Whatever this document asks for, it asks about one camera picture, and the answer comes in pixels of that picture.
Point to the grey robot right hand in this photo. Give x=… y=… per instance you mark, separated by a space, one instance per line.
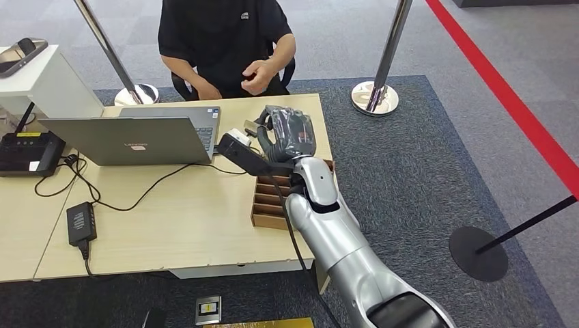
x=291 y=133

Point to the person's left hand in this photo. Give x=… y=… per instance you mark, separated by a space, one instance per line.
x=260 y=77

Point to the person's right hand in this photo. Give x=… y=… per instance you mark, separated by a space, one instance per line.
x=208 y=92

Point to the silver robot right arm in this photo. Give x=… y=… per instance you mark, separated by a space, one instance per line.
x=343 y=253

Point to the person's right forearm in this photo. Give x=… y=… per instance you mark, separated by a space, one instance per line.
x=180 y=70

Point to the person's left forearm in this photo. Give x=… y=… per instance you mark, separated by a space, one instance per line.
x=284 y=52

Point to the person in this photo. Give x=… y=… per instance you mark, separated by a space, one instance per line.
x=221 y=40

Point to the wooden card organizer box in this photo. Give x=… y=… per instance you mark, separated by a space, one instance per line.
x=267 y=203

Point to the grey laptop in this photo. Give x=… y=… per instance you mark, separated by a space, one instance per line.
x=131 y=140

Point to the dark grey carpet mat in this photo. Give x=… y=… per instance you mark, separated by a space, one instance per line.
x=407 y=190

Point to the black power adapter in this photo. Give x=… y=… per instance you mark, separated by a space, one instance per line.
x=81 y=224

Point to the black terminal with antenna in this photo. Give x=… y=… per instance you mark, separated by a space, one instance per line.
x=29 y=154

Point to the gold floor plate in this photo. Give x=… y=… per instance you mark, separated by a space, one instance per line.
x=262 y=323

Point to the silver floor socket box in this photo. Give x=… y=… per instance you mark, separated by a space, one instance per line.
x=208 y=310

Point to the red barrier belt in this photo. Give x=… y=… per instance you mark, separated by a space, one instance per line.
x=506 y=97

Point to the black stanchion with round base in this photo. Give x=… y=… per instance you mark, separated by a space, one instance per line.
x=479 y=253

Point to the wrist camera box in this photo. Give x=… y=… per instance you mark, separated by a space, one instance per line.
x=242 y=151

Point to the chrome stanchion post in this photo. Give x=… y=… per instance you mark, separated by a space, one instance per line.
x=108 y=50
x=384 y=59

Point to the white pedestal cabinet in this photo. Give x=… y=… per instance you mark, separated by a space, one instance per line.
x=49 y=86

